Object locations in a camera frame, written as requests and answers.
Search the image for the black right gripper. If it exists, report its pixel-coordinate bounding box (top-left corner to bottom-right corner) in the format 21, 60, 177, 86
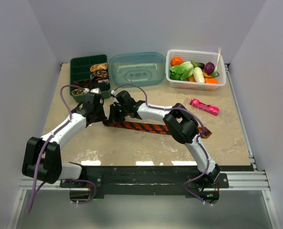
107, 104, 128, 126

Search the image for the orange navy striped tie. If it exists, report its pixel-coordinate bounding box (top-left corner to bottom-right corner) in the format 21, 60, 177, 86
102, 119, 213, 139

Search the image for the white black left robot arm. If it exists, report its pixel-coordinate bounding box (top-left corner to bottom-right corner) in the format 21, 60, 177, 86
22, 88, 106, 187

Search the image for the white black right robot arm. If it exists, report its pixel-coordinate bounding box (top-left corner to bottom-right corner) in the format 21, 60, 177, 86
104, 91, 221, 187

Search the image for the rolled floral tie front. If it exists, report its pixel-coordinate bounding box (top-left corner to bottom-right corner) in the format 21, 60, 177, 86
71, 88, 89, 96

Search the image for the rolled red brown tie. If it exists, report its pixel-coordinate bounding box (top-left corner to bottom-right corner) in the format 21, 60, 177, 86
72, 80, 91, 88

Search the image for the rolled dark patterned tie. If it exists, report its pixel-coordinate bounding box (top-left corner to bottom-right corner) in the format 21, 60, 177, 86
90, 72, 109, 83

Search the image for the green compartment organizer box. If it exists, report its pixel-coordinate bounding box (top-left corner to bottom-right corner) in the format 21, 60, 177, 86
70, 54, 111, 99

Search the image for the rolled patterned tie top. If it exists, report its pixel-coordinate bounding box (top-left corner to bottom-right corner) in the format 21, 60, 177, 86
90, 62, 108, 72

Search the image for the teal translucent plastic tub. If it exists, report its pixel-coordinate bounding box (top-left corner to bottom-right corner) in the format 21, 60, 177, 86
108, 52, 166, 87

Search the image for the green toy lettuce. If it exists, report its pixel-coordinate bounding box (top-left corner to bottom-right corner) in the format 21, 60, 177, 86
169, 62, 194, 81

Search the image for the orange toy pumpkin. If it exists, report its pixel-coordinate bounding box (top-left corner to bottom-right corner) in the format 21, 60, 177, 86
170, 56, 183, 66

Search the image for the yellow toy pepper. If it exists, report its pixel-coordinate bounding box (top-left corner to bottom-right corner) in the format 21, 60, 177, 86
188, 75, 196, 82

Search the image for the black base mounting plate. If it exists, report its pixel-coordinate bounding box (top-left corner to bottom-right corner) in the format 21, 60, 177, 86
60, 166, 229, 204

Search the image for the white toy radish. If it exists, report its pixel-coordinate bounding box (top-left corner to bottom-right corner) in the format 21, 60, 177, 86
193, 67, 205, 83

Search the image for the pink rectangular box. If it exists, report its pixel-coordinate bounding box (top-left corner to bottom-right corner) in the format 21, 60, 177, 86
190, 98, 220, 116

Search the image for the orange toy carrot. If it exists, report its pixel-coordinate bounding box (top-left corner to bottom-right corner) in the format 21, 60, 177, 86
205, 77, 218, 84

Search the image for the dark purple toy eggplant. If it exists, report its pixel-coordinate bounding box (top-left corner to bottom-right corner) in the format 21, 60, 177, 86
196, 62, 205, 70

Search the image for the white perforated plastic basket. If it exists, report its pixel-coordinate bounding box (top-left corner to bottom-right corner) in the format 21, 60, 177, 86
165, 47, 226, 91

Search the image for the purple toy onion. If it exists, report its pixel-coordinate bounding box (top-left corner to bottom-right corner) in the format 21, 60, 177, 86
204, 62, 215, 75

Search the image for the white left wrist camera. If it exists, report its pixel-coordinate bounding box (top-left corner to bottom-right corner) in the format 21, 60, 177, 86
90, 88, 101, 94

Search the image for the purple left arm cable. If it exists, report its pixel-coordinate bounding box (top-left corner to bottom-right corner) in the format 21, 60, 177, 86
26, 84, 90, 213

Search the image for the aluminium frame rail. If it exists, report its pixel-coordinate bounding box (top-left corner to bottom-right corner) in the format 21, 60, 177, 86
8, 166, 281, 229

